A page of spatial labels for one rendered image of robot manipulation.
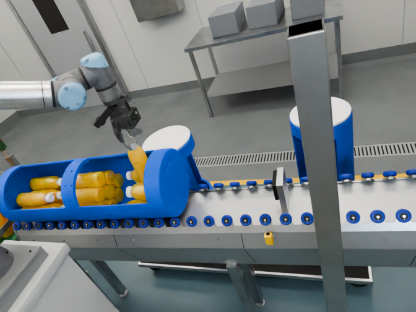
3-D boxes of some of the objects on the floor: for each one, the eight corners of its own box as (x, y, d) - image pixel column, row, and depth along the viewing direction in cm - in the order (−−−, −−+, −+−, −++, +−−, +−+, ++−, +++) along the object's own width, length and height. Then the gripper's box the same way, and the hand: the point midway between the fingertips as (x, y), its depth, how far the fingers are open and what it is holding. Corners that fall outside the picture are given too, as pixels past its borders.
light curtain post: (354, 400, 145) (325, 29, 49) (340, 398, 147) (286, 38, 51) (352, 385, 149) (323, 17, 53) (338, 383, 151) (286, 25, 55)
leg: (126, 298, 224) (80, 243, 188) (119, 297, 226) (72, 243, 190) (129, 290, 228) (85, 235, 193) (122, 290, 230) (77, 235, 195)
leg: (262, 332, 180) (236, 268, 144) (252, 330, 182) (224, 268, 146) (263, 321, 184) (238, 257, 149) (253, 320, 186) (226, 257, 151)
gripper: (117, 104, 104) (142, 154, 116) (130, 88, 113) (153, 136, 125) (96, 108, 107) (122, 156, 119) (111, 91, 116) (134, 138, 128)
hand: (130, 143), depth 122 cm, fingers closed on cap, 4 cm apart
